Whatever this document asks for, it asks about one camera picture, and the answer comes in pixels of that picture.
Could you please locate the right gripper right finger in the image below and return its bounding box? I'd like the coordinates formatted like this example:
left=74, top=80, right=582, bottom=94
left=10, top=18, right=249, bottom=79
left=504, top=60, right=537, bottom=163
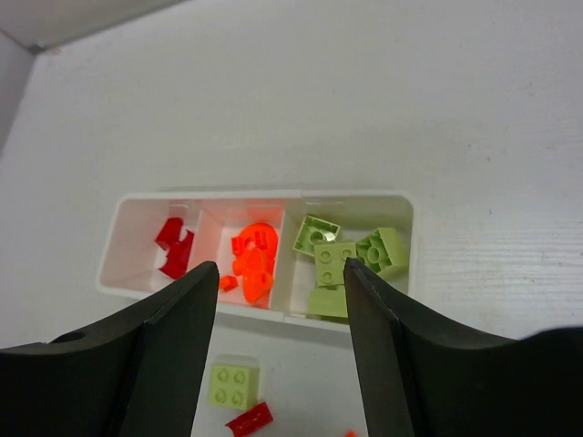
left=343, top=259, right=582, bottom=436

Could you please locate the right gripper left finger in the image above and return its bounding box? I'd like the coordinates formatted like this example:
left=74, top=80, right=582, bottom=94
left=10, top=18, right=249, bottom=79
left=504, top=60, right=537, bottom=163
left=1, top=261, right=219, bottom=436

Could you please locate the small red lego piece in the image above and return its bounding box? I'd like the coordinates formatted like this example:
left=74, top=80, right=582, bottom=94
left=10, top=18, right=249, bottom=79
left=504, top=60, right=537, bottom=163
left=226, top=401, right=273, bottom=437

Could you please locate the red half-round lego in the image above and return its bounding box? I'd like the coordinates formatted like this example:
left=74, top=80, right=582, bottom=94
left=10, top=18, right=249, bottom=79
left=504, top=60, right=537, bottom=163
left=159, top=230, right=194, bottom=279

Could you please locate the red arch lego piece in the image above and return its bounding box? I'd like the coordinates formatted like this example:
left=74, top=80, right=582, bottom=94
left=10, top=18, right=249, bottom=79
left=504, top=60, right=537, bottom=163
left=155, top=218, right=183, bottom=250

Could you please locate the green lego brick small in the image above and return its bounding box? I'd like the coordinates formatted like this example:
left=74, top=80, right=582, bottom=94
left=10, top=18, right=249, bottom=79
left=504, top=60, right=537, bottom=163
left=314, top=241, right=356, bottom=288

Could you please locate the orange half-ring lego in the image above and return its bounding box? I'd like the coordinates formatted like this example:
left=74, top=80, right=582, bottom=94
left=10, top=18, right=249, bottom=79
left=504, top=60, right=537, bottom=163
left=232, top=248, right=274, bottom=304

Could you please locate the orange round lego disc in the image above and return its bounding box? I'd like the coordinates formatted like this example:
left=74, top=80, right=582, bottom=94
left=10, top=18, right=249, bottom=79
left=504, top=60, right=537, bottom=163
left=230, top=222, right=279, bottom=276

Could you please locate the white three-compartment tray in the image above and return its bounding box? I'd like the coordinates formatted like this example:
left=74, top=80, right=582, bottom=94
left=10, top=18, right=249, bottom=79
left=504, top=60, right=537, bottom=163
left=97, top=189, right=417, bottom=332

